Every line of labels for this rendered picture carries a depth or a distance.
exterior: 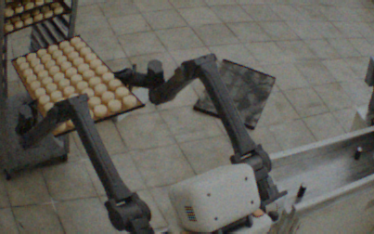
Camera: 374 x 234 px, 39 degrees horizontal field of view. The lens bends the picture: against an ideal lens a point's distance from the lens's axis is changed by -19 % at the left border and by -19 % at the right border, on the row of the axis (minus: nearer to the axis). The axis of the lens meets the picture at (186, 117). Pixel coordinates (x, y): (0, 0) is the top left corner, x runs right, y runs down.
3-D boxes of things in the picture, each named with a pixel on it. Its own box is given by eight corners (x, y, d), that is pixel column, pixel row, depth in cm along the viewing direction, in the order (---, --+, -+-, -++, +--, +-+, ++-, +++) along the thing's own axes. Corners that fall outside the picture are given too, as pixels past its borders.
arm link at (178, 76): (185, 79, 203) (215, 69, 207) (177, 62, 203) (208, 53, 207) (149, 109, 243) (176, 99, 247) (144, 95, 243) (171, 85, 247)
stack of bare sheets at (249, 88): (253, 130, 391) (254, 126, 389) (192, 110, 399) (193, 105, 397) (275, 81, 437) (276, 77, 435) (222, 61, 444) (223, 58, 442)
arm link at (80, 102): (60, 87, 172) (86, 80, 179) (47, 110, 182) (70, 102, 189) (128, 227, 162) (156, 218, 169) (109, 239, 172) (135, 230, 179)
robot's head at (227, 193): (265, 208, 170) (254, 160, 169) (206, 236, 160) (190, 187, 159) (238, 209, 182) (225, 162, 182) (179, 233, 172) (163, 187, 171)
